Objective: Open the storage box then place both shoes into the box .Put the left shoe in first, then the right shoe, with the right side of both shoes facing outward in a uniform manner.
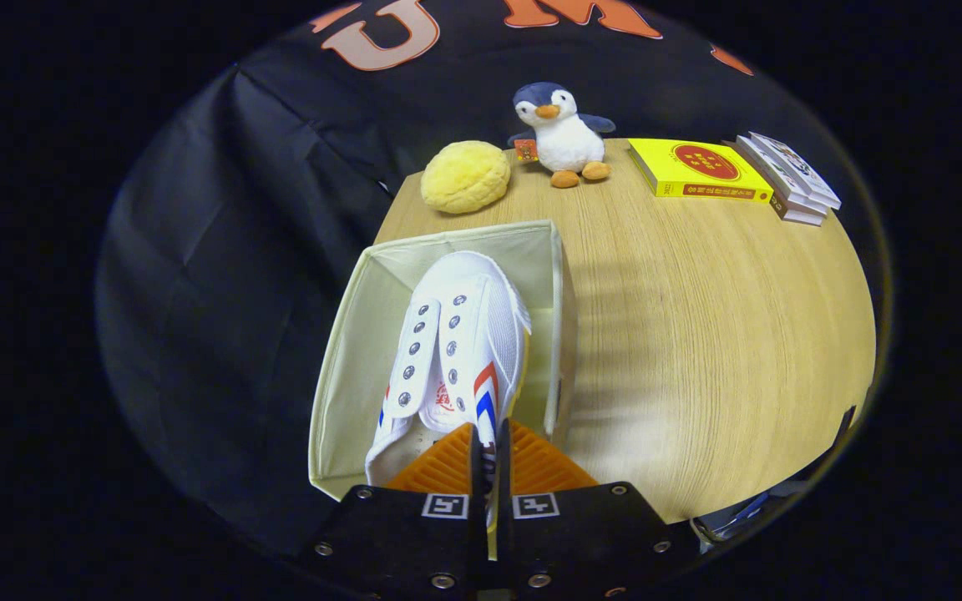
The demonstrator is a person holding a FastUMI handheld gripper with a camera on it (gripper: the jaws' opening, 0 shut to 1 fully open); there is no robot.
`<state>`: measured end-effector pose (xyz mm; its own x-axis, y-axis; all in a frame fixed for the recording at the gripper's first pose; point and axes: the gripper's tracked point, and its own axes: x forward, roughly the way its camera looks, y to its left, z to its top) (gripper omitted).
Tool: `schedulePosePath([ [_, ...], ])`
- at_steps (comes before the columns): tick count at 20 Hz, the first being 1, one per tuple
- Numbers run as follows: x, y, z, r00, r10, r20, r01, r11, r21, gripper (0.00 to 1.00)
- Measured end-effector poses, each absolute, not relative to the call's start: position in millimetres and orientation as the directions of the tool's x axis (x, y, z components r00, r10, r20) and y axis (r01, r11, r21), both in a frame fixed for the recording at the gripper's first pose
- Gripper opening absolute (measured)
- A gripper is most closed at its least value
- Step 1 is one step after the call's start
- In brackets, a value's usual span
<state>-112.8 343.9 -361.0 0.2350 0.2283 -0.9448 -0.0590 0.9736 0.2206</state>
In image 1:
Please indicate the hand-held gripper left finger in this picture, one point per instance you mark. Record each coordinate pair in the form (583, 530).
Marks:
(397, 534)

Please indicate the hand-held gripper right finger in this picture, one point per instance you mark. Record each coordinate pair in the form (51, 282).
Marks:
(581, 534)

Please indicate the cream fabric storage box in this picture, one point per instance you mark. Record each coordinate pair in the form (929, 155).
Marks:
(356, 376)

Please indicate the white canvas shoe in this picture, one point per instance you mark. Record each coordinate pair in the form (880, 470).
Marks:
(464, 334)

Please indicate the black backdrop cloth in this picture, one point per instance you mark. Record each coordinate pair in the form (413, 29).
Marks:
(222, 250)

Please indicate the yellow plush bun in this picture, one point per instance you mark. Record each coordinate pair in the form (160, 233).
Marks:
(466, 177)

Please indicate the yellow book with red circle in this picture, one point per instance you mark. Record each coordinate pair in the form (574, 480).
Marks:
(698, 163)

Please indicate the plush penguin toy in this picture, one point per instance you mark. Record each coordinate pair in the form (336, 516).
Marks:
(569, 142)

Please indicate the thin white book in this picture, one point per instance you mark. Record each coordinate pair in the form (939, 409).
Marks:
(769, 175)

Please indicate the white illustrated book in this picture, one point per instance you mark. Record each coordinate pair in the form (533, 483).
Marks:
(794, 167)

